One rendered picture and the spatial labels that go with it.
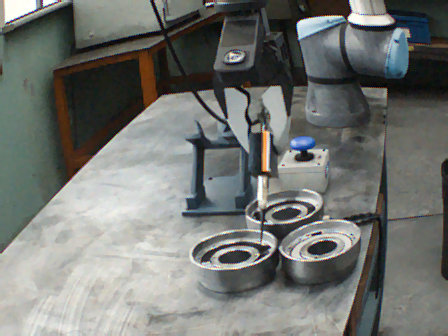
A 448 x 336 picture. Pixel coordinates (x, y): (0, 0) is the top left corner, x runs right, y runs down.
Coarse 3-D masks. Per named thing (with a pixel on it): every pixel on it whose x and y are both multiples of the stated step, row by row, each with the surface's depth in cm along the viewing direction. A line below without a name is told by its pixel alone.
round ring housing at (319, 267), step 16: (320, 224) 85; (336, 224) 84; (352, 224) 82; (288, 240) 83; (320, 240) 82; (336, 240) 81; (352, 240) 80; (288, 256) 78; (304, 256) 79; (320, 256) 78; (336, 256) 75; (352, 256) 77; (288, 272) 79; (304, 272) 76; (320, 272) 76; (336, 272) 77
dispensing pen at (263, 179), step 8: (264, 112) 86; (264, 120) 86; (264, 128) 86; (256, 136) 84; (256, 144) 84; (256, 152) 84; (256, 160) 84; (256, 168) 84; (256, 176) 86; (264, 176) 85; (264, 184) 84; (264, 192) 84; (264, 200) 84; (264, 208) 84; (264, 216) 84
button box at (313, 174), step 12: (288, 156) 107; (300, 156) 105; (312, 156) 104; (324, 156) 104; (288, 168) 103; (300, 168) 102; (312, 168) 102; (324, 168) 102; (288, 180) 103; (300, 180) 103; (312, 180) 102; (324, 180) 102; (324, 192) 102
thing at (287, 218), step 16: (288, 192) 96; (304, 192) 95; (256, 208) 95; (288, 208) 94; (304, 208) 92; (320, 208) 89; (256, 224) 88; (272, 224) 87; (288, 224) 86; (304, 224) 87
